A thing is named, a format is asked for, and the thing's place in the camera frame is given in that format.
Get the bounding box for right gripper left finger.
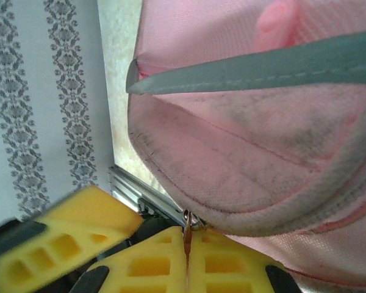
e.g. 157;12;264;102
68;226;190;293

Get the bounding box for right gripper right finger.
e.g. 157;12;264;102
188;228;301;293

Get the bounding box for pink school backpack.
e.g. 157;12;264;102
125;0;366;293

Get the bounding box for aluminium table side rail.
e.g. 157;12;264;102
107;165;185;222

